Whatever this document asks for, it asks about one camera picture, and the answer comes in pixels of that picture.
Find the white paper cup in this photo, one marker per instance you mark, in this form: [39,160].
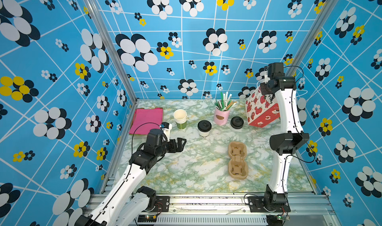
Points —
[203,134]

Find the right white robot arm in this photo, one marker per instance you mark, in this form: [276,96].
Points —
[285,144]

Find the black lid stack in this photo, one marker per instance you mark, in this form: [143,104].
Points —
[237,122]

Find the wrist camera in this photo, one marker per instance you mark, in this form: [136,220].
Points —
[275,70]
[166,128]

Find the brown cardboard cup carrier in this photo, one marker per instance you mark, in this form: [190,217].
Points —
[237,166]

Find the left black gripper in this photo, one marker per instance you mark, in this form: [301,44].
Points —
[180,146]

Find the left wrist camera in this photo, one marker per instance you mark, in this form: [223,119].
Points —
[166,128]

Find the pink straw holder cup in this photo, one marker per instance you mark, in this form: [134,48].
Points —
[221,117]

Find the pink napkin stack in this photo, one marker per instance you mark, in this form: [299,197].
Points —
[146,119]

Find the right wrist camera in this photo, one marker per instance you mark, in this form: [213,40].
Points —
[275,70]

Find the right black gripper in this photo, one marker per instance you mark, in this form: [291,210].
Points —
[262,89]

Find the red paper gift bag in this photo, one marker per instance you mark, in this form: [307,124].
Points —
[261,110]

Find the black cup lid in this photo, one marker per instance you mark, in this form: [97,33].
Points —
[204,126]

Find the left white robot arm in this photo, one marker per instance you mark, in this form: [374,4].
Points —
[122,205]

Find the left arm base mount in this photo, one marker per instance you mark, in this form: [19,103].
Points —
[156,204]

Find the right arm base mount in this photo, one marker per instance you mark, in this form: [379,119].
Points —
[267,204]

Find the stack of paper cups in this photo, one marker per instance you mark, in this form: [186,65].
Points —
[181,118]

